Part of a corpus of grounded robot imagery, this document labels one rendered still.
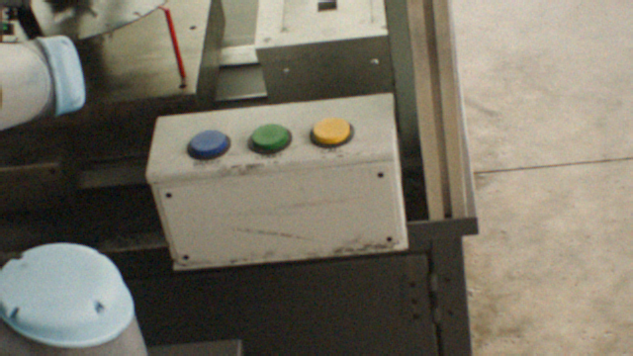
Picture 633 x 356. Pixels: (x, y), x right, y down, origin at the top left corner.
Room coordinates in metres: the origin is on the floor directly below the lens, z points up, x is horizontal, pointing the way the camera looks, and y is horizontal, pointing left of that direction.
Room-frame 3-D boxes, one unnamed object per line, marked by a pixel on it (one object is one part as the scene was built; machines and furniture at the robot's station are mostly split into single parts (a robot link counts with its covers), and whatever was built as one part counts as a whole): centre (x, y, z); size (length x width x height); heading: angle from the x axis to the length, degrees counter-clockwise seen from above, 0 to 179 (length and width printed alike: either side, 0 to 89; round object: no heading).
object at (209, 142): (1.12, 0.11, 0.90); 0.04 x 0.04 x 0.02
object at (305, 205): (1.12, 0.04, 0.82); 0.28 x 0.11 x 0.15; 82
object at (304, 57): (1.38, -0.06, 0.82); 0.18 x 0.18 x 0.15; 82
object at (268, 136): (1.11, 0.04, 0.90); 0.04 x 0.04 x 0.02
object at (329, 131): (1.10, -0.03, 0.90); 0.04 x 0.04 x 0.02
